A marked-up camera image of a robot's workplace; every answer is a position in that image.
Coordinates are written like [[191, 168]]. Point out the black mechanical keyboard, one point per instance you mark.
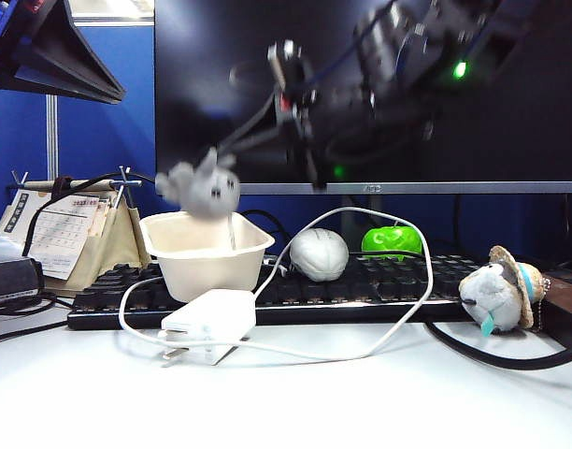
[[361, 290]]

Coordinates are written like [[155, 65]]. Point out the black tissue box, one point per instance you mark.
[[10, 280]]

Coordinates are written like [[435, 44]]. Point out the beige canvas calendar stand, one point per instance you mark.
[[113, 248]]

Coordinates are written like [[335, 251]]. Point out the black computer monitor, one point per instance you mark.
[[501, 140]]

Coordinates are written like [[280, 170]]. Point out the paper calendar sheet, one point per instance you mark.
[[61, 238]]

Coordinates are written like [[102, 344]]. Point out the dark brown box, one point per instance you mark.
[[564, 304]]

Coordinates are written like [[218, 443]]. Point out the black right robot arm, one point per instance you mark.
[[421, 42]]

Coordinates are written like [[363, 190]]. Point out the plush toy with straw hat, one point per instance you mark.
[[491, 299]]

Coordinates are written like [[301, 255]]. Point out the white tissue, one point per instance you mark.
[[1, 250]]

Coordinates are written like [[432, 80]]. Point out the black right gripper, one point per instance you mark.
[[351, 121]]

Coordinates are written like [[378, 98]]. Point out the white brain squishy ball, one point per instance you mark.
[[319, 256]]

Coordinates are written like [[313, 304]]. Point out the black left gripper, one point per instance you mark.
[[5, 37]]

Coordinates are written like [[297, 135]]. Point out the white plastic bowl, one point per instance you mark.
[[206, 271]]

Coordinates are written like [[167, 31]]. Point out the grey monitor stand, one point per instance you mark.
[[361, 215]]

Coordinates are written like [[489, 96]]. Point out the white power adapter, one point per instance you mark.
[[211, 313]]

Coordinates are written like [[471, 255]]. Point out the green apple toy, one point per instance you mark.
[[391, 241]]

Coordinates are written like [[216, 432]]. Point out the aluminium partition post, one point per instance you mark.
[[51, 135]]

